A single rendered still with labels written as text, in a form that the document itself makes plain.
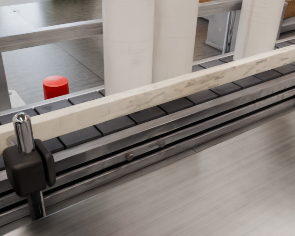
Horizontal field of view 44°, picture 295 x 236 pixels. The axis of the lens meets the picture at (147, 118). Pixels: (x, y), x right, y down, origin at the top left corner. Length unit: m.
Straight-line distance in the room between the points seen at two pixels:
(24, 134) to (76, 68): 0.37
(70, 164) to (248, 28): 0.29
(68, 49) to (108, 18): 0.34
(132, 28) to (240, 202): 0.18
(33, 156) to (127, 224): 0.08
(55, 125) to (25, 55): 0.38
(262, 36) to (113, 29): 0.22
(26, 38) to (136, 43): 0.10
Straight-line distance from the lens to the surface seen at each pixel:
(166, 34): 0.39
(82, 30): 0.39
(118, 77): 0.37
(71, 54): 0.67
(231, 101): 0.43
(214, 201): 0.29
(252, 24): 0.49
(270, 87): 0.48
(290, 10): 0.90
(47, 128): 0.32
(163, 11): 0.38
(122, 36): 0.35
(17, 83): 0.58
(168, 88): 0.37
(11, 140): 0.30
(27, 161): 0.26
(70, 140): 0.35
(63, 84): 0.49
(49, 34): 0.37
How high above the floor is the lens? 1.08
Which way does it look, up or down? 31 degrees down
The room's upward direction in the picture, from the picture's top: 2 degrees clockwise
